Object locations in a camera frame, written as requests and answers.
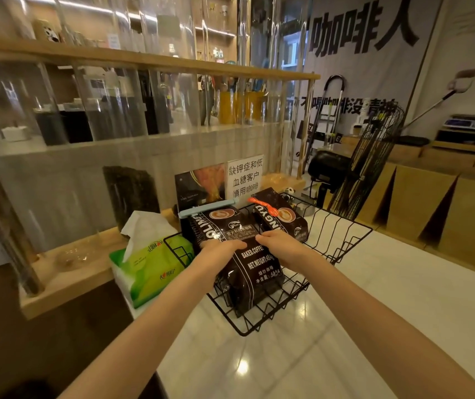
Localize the orange bag clip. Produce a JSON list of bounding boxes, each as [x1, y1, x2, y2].
[[248, 196, 280, 217]]

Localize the black canisters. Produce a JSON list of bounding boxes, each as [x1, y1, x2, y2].
[[34, 107, 93, 147]]

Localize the person's right forearm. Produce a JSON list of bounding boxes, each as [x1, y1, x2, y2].
[[302, 255, 475, 399]]

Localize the clear acrylic partition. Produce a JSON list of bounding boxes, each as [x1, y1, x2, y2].
[[0, 0, 317, 295]]

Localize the metal hand trolley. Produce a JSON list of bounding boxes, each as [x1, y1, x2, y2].
[[303, 74, 346, 163]]

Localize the wooden tray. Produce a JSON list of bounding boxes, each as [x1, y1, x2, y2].
[[430, 129, 475, 155]]

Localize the white banner with black print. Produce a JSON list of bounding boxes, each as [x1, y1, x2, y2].
[[293, 0, 443, 135]]

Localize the digital scale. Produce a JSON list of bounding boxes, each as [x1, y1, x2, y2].
[[443, 115, 475, 132]]

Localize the dark poster card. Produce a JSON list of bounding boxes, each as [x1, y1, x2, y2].
[[174, 163, 227, 209]]

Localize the green tissue pack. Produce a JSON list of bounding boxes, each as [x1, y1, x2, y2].
[[109, 210, 197, 310]]

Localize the yellow containers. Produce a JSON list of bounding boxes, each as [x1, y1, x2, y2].
[[218, 90, 268, 125]]

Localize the black wire basket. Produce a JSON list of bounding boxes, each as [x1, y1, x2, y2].
[[163, 194, 373, 337]]

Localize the person's left forearm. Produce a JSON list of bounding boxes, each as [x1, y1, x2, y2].
[[58, 262, 217, 399]]

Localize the light blue bag clip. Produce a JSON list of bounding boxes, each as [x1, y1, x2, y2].
[[178, 199, 237, 219]]

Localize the black wire rack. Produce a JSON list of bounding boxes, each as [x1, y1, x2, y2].
[[328, 104, 405, 221]]

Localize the small white box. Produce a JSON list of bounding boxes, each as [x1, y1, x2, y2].
[[1, 125, 30, 142]]

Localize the person's right hand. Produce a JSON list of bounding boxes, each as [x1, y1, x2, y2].
[[255, 230, 319, 273]]

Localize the black coffee bag, orange clip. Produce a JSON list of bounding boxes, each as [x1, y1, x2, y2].
[[249, 188, 309, 244]]

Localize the white paper notice sign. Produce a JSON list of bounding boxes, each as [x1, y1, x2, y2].
[[225, 155, 265, 205]]

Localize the wooden shelf board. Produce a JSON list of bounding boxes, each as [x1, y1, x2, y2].
[[0, 36, 321, 82]]

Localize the person's left hand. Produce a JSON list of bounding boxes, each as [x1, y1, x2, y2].
[[192, 239, 249, 284]]

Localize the black coffee bag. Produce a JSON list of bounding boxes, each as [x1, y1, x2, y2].
[[249, 188, 309, 244], [188, 206, 286, 319]]

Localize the row of brown cardboard boxes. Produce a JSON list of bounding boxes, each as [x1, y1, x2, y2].
[[356, 143, 475, 283]]

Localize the dark textured panel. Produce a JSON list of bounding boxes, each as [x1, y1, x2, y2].
[[103, 165, 161, 233]]

